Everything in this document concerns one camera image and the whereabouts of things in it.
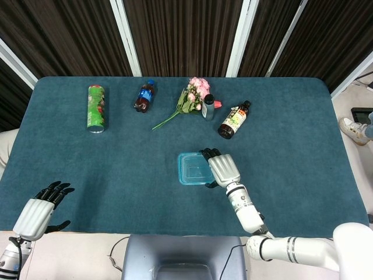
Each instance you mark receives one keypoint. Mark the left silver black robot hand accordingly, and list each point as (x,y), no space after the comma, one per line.
(33,216)

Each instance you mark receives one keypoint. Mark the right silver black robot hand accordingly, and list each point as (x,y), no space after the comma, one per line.
(224,169)

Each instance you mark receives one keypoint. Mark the blue plastic container lid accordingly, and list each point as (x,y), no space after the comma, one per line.
(186,163)

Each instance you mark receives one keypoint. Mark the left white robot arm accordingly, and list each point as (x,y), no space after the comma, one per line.
(8,259)

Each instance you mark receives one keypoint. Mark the clear plastic food container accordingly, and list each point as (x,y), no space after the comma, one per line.
(195,172)

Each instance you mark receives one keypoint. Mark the dark bottle with yellow label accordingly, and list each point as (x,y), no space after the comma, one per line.
(233,121)

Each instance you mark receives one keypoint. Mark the grey bottle with black cap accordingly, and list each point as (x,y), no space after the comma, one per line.
(208,109)

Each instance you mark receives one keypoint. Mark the red artificial tulip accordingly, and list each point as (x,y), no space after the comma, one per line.
(218,104)

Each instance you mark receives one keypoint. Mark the pink artificial flower bouquet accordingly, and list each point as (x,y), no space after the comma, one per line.
(192,99)

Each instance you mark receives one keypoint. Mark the grey robot torso base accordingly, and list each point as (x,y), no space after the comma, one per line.
(180,253)

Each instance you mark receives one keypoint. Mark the cola bottle with blue label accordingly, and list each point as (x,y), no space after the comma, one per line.
(144,97)

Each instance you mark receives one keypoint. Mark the green chip can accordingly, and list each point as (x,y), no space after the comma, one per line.
(96,109)

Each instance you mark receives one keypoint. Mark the white sneaker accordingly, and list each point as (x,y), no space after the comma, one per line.
(352,129)

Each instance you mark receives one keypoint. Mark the black tablet device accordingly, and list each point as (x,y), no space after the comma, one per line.
(360,116)

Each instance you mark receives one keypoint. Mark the white partition frame post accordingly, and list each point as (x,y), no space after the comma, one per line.
(287,38)
(352,71)
(17,62)
(126,38)
(243,38)

